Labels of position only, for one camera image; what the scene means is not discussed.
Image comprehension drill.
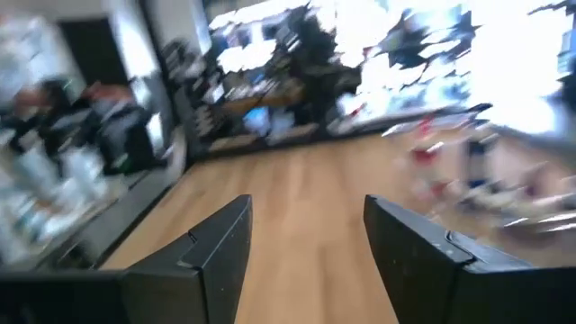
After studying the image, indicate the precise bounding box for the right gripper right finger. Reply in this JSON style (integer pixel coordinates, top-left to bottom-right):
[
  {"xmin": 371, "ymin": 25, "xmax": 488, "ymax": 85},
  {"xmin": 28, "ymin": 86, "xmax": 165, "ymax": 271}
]
[{"xmin": 363, "ymin": 193, "xmax": 537, "ymax": 324}]

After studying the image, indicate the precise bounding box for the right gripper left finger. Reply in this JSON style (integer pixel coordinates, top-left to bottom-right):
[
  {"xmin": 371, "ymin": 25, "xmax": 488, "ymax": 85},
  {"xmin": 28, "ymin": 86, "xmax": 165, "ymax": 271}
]
[{"xmin": 120, "ymin": 193, "xmax": 253, "ymax": 324}]

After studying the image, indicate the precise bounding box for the large red food coloring bottle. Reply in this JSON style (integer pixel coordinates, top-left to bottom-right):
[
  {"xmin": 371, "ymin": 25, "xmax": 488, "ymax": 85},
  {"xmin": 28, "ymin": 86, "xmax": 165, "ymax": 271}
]
[{"xmin": 407, "ymin": 116, "xmax": 446, "ymax": 199}]

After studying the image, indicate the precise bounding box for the large blue food coloring bottle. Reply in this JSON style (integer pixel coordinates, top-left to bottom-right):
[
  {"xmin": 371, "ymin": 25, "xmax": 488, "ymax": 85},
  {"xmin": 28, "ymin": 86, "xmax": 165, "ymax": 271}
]
[{"xmin": 463, "ymin": 134, "xmax": 494, "ymax": 190}]

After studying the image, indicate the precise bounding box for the clear plastic bin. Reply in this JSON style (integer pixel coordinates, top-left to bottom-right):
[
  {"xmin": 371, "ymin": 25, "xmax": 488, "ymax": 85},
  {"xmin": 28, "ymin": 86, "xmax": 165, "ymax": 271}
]
[{"xmin": 382, "ymin": 105, "xmax": 576, "ymax": 235}]

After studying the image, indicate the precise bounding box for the black aluminium table frame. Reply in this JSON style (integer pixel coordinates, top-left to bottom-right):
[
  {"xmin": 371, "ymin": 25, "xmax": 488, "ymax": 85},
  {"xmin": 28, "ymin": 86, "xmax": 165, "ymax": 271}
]
[{"xmin": 40, "ymin": 103, "xmax": 494, "ymax": 274}]

